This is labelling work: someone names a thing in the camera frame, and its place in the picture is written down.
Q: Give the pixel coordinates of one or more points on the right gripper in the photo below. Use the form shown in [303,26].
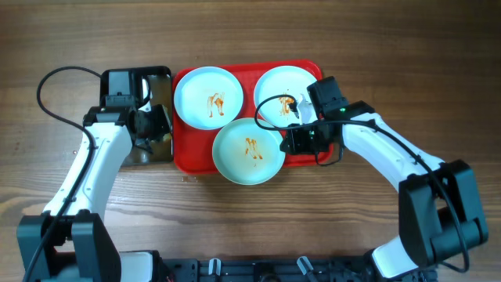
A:
[297,146]

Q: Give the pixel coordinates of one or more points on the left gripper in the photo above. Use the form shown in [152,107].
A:
[164,122]

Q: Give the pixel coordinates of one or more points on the light blue plate front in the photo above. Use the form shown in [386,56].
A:
[247,154]

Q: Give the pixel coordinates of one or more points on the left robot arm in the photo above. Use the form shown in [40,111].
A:
[68,240]

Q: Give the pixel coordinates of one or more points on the black rectangular water tray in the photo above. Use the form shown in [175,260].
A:
[160,83]

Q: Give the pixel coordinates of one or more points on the light blue plate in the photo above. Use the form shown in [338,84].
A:
[208,98]
[285,80]
[247,154]

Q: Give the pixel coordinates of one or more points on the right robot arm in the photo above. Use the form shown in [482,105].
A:
[440,214]

